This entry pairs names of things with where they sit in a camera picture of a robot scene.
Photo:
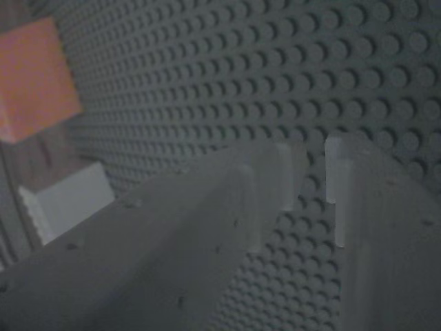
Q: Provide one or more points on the grey lego box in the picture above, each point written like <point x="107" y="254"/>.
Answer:
<point x="76" y="203"/>

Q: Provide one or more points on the grey Lego baseplate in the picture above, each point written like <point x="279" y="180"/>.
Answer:
<point x="241" y="76"/>

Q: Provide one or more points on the orange lego box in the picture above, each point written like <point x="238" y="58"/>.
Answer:
<point x="34" y="82"/>

